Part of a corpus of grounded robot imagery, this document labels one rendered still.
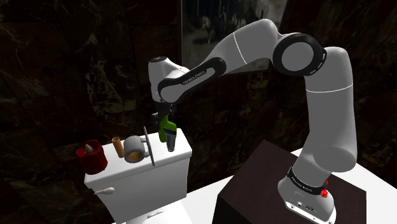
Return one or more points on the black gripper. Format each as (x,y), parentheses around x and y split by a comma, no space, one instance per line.
(162,111)

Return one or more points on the green and grey bottle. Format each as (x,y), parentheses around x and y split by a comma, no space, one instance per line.
(164,129)

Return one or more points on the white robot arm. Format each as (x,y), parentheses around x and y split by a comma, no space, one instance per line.
(328,118)

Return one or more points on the dark grey roll holder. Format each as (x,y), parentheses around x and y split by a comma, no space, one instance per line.
(150,149)

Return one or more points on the grey toilet paper roll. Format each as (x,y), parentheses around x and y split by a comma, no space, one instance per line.
(132,145)

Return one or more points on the orange cardboard tube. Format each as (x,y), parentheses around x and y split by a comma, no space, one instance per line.
(118,148)

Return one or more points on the white toilet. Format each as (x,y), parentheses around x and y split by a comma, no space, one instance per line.
(149,186)

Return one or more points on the red tissue box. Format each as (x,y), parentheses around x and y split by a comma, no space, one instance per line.
(93,161)

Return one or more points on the dark robot stand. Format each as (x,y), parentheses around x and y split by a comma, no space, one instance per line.
(254,186)

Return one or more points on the framed wall picture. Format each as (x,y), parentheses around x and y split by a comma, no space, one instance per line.
(201,28)

